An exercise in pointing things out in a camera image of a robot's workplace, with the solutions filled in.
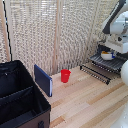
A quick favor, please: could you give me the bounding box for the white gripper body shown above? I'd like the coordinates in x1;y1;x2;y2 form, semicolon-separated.
104;33;128;55

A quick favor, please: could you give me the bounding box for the red plastic cup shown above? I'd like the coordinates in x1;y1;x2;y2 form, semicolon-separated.
60;69;72;84

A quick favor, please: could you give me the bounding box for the dark blue upright panel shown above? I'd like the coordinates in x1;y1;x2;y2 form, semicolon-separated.
33;64;54;98

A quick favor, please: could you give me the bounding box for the woven wooden folding screen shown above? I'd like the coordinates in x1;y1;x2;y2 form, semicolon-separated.
0;0;128;76

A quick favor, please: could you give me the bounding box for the black fabric storage box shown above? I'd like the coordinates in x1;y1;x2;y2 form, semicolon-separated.
0;59;52;128

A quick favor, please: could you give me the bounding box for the thin black vertical pole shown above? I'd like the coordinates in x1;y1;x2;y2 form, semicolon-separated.
2;0;14;63

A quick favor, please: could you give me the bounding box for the black wire rack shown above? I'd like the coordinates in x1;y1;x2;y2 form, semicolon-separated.
79;64;112;86

